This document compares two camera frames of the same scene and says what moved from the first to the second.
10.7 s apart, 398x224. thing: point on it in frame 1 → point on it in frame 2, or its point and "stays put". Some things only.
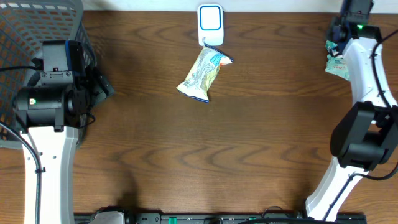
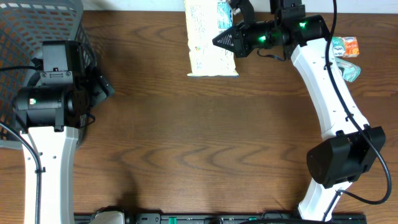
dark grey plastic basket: (24, 26) stays put
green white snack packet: (338, 66) stays put
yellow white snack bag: (198, 84) → (206, 20)
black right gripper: (334, 20) → (238, 45)
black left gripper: (100, 88) stays put
